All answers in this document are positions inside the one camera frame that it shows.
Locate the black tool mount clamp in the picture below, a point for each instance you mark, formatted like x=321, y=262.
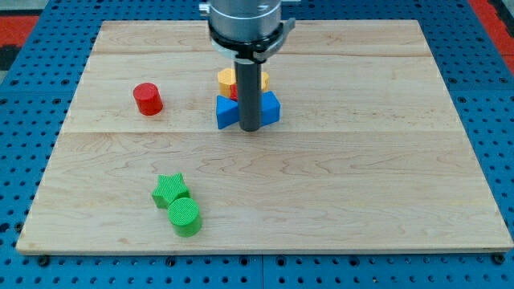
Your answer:
x=253, y=52

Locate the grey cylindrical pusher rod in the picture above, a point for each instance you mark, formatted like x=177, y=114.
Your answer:
x=248, y=83

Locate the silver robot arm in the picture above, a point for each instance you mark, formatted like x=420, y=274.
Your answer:
x=249, y=32

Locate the green star block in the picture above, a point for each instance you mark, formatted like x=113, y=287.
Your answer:
x=169, y=188

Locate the yellow hexagon block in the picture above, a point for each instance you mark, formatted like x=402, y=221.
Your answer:
x=226, y=77

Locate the small red block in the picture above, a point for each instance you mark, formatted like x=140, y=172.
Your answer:
x=234, y=92

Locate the blue triangle block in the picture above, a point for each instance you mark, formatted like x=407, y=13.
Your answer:
x=227, y=110

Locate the red cylinder block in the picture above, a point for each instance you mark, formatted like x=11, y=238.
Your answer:
x=148, y=99

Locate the wooden board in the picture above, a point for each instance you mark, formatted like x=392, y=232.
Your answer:
x=369, y=155

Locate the green cylinder block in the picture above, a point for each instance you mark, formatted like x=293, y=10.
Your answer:
x=184, y=215

